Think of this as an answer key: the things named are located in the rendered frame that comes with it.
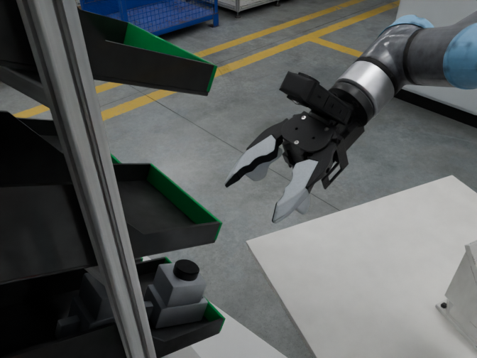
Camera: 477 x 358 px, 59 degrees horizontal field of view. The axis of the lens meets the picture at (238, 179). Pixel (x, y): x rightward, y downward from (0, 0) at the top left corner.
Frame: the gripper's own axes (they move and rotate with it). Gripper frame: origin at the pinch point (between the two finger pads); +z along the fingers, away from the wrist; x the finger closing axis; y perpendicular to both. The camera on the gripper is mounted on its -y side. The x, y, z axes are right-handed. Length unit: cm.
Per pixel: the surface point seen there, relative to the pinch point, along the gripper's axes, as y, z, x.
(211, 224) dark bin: -10.7, 7.3, -6.5
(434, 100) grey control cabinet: 230, -205, 96
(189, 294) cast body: -0.3, 13.9, -3.6
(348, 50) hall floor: 262, -251, 219
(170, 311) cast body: -0.2, 16.7, -3.3
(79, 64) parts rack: -32.5, 7.8, -9.4
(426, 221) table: 68, -39, -1
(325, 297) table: 51, -3, 1
